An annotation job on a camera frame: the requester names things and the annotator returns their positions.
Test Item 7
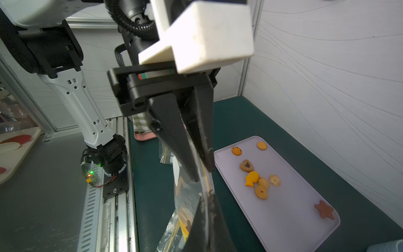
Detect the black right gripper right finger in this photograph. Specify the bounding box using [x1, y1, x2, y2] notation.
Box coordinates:
[208, 194, 236, 252]

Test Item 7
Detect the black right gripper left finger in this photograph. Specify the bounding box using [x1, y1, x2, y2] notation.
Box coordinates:
[182, 197, 209, 252]

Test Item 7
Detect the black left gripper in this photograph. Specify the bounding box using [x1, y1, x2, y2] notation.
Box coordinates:
[107, 62, 220, 182]

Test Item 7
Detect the clear resealable bag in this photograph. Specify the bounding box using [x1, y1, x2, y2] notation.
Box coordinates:
[156, 133, 214, 252]

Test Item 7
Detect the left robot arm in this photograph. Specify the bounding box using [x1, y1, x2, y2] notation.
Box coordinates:
[1, 1, 219, 181]

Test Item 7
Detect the resealable bag with duck print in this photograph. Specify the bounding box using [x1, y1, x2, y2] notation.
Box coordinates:
[159, 140, 174, 165]

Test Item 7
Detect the pink tray with checked cloth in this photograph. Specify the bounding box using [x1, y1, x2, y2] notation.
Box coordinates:
[132, 113, 156, 142]

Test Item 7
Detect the round scalloped cookie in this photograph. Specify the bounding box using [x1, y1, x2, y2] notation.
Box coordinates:
[255, 185, 268, 200]

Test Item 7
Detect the round orange spotted cookie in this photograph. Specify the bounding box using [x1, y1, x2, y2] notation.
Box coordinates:
[232, 147, 242, 156]

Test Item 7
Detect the lilac plastic tray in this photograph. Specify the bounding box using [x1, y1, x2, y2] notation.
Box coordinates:
[214, 136, 341, 252]

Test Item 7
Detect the ridged orange cookie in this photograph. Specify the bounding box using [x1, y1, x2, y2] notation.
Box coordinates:
[258, 177, 270, 189]

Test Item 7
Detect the brown heart cookie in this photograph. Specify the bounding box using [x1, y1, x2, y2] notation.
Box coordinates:
[240, 160, 255, 173]

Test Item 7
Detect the swirl butter cookie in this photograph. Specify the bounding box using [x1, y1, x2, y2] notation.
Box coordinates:
[269, 175, 281, 187]

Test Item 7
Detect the brown star cookie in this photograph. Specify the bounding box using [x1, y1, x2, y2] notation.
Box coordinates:
[314, 200, 335, 220]

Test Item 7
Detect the light blue ceramic mug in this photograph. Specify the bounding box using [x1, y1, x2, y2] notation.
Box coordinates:
[366, 239, 403, 252]

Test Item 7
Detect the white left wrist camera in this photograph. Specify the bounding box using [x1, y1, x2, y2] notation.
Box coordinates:
[139, 1, 255, 74]

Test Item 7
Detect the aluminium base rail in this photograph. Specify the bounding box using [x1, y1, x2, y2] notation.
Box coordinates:
[77, 156, 138, 252]

